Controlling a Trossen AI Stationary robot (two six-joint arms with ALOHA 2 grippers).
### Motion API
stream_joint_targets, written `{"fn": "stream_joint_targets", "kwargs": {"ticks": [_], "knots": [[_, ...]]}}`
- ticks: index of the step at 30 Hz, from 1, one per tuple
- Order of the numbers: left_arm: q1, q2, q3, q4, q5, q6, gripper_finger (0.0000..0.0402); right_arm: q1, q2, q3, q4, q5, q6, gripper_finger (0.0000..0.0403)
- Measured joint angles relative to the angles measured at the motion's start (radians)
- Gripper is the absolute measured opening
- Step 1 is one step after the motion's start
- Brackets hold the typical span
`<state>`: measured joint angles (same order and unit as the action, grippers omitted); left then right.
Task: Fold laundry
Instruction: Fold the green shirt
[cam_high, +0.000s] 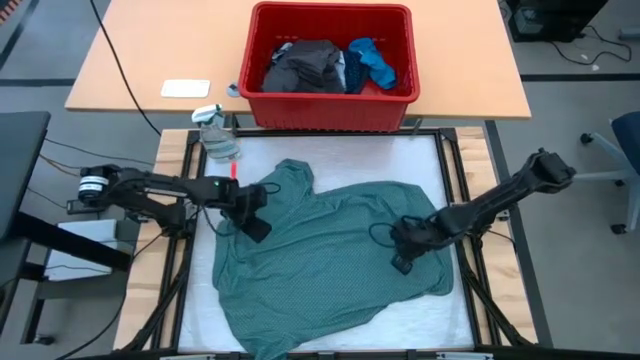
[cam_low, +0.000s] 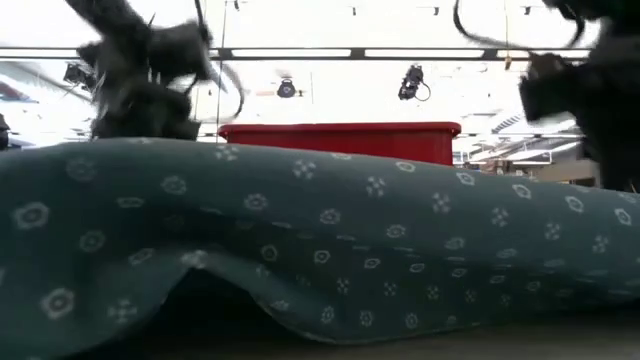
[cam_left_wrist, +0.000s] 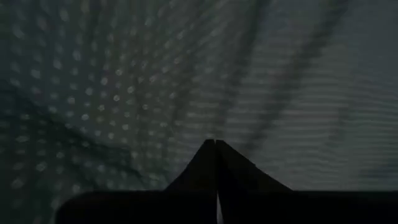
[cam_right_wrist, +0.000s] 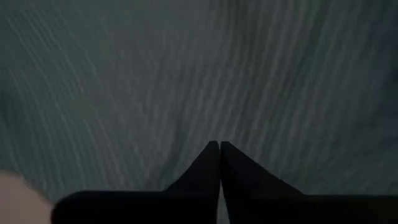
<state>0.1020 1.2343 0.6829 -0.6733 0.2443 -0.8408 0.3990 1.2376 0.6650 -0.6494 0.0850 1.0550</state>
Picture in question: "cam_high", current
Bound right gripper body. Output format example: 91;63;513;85
388;244;426;277

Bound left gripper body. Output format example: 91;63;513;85
222;209;274;245

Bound teal patterned button shirt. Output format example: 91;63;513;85
212;158;455;360

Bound dark grey trousers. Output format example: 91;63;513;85
261;39;346;94

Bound bright blue garment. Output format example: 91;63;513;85
348;37;399;91

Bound red plastic laundry bin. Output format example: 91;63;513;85
237;1;421;132

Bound clear spray bottle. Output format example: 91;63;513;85
191;103;242;162

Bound white flat phone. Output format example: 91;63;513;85
160;78;211;99

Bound white patterned garment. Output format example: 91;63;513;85
271;42;295;69

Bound tan wooden desk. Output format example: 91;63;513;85
64;0;532;121

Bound black side desk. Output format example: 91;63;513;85
0;110;134;346

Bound blue office chair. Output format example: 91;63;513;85
558;110;640;235

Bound black equipment case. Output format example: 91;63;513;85
504;0;612;44

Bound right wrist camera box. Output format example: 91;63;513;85
392;217;431;251

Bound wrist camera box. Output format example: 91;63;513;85
392;217;431;251
234;183;270;216

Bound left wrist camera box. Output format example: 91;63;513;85
234;183;270;216

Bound thin black cable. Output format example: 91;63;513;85
44;138;155;167

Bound long black hanging cable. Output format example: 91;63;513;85
88;0;162;137

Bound black floor cable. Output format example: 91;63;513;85
549;23;634;67

